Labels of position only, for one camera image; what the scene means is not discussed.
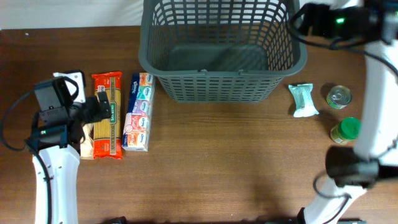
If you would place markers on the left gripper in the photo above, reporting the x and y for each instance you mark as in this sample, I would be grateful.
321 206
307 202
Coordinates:
92 102

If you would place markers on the orange spaghetti packet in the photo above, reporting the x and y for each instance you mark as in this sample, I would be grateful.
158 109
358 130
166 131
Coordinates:
107 133

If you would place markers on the beige paper bag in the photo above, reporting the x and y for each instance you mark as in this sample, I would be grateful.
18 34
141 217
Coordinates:
86 144

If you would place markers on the multicolour tissue multipack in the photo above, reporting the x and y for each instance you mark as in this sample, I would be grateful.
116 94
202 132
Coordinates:
136 131

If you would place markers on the silver top tin can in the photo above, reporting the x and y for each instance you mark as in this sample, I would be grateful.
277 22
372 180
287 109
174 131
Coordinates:
339 97

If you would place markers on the teal white wipes packet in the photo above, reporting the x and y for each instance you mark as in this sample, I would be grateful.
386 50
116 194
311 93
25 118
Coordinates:
303 100

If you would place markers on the grey plastic shopping basket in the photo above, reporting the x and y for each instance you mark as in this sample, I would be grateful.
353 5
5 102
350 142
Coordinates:
219 51

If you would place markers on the green lid jar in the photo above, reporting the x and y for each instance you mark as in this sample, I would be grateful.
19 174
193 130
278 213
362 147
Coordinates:
346 131

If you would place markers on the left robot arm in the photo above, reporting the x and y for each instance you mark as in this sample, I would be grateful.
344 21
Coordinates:
55 140

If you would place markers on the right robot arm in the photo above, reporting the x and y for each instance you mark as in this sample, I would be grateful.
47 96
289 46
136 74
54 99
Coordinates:
368 28

